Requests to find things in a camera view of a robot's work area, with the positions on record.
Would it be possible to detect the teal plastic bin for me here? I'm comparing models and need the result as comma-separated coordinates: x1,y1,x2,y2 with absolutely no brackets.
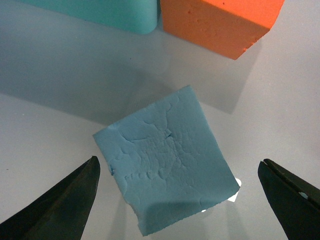
22,0,160,34

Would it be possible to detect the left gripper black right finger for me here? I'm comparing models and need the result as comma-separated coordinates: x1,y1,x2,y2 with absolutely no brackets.
257,159,320,240

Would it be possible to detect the light blue foam cube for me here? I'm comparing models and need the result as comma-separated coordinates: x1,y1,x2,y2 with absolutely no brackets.
93,86,240,236

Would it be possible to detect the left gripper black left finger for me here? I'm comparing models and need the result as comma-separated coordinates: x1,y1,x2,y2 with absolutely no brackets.
0,156,101,240

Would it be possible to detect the left orange foam cube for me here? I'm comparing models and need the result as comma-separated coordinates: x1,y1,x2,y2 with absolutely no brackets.
160,0,284,60

